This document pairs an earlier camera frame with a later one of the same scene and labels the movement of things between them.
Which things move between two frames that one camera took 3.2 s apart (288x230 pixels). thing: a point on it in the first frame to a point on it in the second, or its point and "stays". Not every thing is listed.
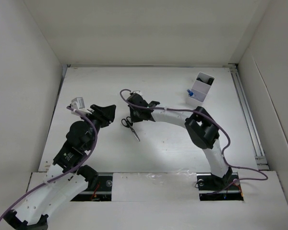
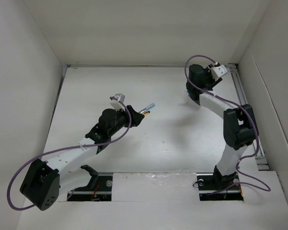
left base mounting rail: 102,192 stays
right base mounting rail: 210,189 stays
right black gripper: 134,118 to 213,83
